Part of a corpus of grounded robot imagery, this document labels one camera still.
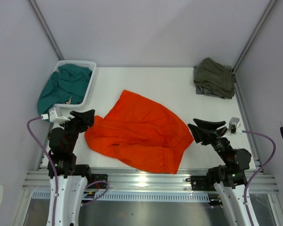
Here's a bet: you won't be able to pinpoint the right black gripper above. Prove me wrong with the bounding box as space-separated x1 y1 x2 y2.
187 118 232 164

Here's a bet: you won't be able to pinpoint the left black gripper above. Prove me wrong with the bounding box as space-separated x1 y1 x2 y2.
57 109 95 152

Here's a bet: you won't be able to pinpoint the orange shorts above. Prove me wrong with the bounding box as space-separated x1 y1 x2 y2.
84 90 194 174

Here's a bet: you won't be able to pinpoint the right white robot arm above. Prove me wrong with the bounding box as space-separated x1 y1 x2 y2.
186 117 259 226

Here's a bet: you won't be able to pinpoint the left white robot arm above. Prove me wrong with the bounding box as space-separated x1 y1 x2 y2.
47 109 95 226

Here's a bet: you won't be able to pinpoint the teal shorts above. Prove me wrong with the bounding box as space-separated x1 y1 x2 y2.
37 64 92 116

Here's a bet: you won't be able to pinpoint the grey folded shorts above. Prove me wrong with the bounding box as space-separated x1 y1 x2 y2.
195 85 215 96

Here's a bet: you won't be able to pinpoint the olive green folded shorts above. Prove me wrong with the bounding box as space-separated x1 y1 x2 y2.
193 57 236 99

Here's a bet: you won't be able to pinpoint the white plastic basket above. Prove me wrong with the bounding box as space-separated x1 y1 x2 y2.
52 60 97 108

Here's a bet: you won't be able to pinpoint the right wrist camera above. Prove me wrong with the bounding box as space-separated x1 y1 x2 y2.
228 117 242 135

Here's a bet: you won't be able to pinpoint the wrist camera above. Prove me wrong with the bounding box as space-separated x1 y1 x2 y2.
41 107 70 124
228 117 242 135

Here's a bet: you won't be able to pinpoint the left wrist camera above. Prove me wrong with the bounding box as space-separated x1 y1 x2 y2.
41 107 70 124

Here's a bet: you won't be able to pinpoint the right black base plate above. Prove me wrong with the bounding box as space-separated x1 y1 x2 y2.
185 175 215 191

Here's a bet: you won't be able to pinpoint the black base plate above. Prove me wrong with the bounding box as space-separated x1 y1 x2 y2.
86 174 108 190
185 175 215 191

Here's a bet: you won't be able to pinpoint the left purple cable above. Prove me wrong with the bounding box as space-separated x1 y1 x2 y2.
26 115 109 226

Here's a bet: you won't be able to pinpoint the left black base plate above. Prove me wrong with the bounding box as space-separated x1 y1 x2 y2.
86 174 108 190

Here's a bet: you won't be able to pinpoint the white slotted cable duct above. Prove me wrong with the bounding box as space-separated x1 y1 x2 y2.
32 190 210 203

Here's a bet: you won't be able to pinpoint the aluminium mounting rail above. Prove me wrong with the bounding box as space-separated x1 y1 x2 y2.
22 167 280 194

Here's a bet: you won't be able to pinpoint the left corner aluminium post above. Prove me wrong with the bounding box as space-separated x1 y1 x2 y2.
27 0 64 60

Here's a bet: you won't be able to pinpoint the corner aluminium post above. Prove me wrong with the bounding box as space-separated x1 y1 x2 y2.
232 0 279 73
27 0 64 60

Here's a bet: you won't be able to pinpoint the right corner aluminium post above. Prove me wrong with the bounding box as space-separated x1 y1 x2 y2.
232 0 279 73

